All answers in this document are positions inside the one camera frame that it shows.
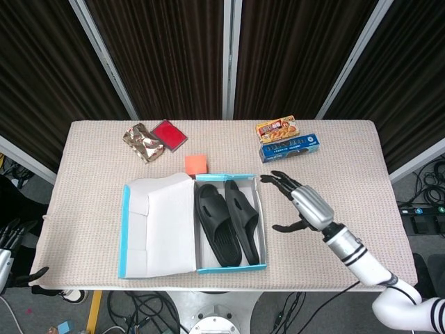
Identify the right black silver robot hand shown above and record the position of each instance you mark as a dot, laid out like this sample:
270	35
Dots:
313	207

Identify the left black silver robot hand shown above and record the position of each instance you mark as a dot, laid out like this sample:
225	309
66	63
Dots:
4	264

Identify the black slipper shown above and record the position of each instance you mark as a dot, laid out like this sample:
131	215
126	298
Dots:
215	222
243	215

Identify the white silver robot base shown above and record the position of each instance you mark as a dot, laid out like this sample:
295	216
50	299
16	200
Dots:
215	321

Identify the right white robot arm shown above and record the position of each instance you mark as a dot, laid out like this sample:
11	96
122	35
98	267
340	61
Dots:
361	261

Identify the blue cling film box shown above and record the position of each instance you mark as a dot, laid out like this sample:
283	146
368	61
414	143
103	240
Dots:
290	149

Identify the yellow curry box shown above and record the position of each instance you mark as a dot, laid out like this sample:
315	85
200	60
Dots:
278	129

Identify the light blue shoe box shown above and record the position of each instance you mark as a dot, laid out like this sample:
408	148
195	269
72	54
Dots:
167	226

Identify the white black sneaker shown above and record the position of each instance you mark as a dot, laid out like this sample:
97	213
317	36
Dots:
73	296

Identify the small blue square card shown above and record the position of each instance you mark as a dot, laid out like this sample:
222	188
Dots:
64	327

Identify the beige woven table cloth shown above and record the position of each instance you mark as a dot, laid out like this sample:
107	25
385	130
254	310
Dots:
87	215

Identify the black foot pedal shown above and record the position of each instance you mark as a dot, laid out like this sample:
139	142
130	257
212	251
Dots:
421	224

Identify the black power strip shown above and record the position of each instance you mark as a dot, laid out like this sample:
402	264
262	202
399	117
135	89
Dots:
424	210

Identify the orange sticky note pad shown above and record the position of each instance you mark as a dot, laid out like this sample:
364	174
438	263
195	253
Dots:
195	163

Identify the dark brown curtain panel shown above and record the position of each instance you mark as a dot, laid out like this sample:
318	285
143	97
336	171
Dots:
41	69
167	59
410	69
292	59

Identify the red flat case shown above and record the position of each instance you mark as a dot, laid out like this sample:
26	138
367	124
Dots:
168	135

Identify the gold foil snack bag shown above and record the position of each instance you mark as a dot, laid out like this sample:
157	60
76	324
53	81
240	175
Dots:
142	142

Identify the silver partition rail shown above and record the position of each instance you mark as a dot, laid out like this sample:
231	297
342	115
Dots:
417	163
31	163

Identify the silver partition post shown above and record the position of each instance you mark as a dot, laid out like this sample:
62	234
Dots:
354	59
231	59
104	59

